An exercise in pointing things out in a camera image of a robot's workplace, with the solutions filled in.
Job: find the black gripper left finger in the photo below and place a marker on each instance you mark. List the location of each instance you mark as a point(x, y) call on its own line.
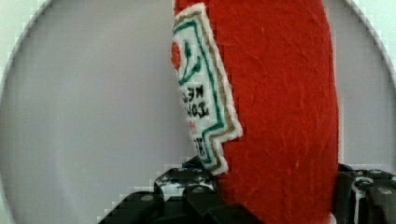
point(185, 195)

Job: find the red felt ketchup bottle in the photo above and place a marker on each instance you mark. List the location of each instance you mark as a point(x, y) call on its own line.
point(278, 58)

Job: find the grey round plate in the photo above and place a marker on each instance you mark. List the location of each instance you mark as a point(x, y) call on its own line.
point(101, 97)

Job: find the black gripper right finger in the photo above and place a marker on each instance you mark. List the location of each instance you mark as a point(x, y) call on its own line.
point(364, 196)

